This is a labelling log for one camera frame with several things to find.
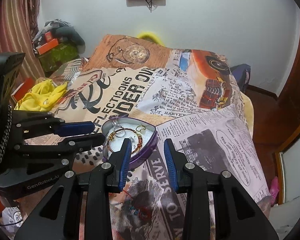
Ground white plastic bag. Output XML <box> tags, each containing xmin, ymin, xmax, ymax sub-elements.
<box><xmin>0</xmin><ymin>204</ymin><xmax>24</xmax><ymax>234</ymax></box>

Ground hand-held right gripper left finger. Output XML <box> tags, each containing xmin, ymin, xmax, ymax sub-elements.
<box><xmin>14</xmin><ymin>138</ymin><xmax>132</xmax><ymax>240</ymax></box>

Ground chunky metal chain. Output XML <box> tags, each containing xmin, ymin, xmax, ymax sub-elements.
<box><xmin>0</xmin><ymin>104</ymin><xmax>13</xmax><ymax>167</ymax></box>

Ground yellow plastic hoop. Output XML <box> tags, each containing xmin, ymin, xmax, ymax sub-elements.
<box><xmin>136</xmin><ymin>31</ymin><xmax>164</xmax><ymax>46</ymax></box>

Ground striped red curtain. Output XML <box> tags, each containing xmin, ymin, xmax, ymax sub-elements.
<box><xmin>0</xmin><ymin>0</ymin><xmax>44</xmax><ymax>73</ymax></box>

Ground orange box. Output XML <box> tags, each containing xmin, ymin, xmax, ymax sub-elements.
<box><xmin>37</xmin><ymin>39</ymin><xmax>60</xmax><ymax>55</ymax></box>

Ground brown wooden door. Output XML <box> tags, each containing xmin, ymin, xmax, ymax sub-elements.
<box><xmin>247</xmin><ymin>12</ymin><xmax>300</xmax><ymax>155</ymax></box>

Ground silver rings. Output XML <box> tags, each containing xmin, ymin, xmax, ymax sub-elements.
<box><xmin>112</xmin><ymin>120</ymin><xmax>127</xmax><ymax>138</ymax></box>

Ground dark blue bag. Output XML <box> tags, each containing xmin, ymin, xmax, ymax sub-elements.
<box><xmin>230</xmin><ymin>64</ymin><xmax>252</xmax><ymax>94</ymax></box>

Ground yellow cloth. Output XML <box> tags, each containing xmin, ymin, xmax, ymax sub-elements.
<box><xmin>14</xmin><ymin>79</ymin><xmax>68</xmax><ymax>112</ymax></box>

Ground printed newspaper pattern blanket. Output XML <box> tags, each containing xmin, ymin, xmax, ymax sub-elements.
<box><xmin>47</xmin><ymin>34</ymin><xmax>268</xmax><ymax>240</ymax></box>

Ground pink slipper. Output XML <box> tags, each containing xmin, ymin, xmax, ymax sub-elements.
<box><xmin>268</xmin><ymin>176</ymin><xmax>280</xmax><ymax>200</ymax></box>

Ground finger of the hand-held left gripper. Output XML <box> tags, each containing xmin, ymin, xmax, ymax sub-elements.
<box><xmin>13</xmin><ymin>132</ymin><xmax>106</xmax><ymax>166</ymax></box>
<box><xmin>13</xmin><ymin>112</ymin><xmax>95</xmax><ymax>141</ymax></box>

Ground purple heart-shaped tin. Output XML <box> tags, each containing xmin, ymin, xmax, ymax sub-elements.
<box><xmin>101</xmin><ymin>117</ymin><xmax>157</xmax><ymax>172</ymax></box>

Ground black monitor cable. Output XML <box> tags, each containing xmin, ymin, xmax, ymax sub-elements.
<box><xmin>144</xmin><ymin>0</ymin><xmax>158</xmax><ymax>13</ymax></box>

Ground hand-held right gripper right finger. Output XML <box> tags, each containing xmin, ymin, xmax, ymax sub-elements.
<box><xmin>164</xmin><ymin>138</ymin><xmax>279</xmax><ymax>240</ymax></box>

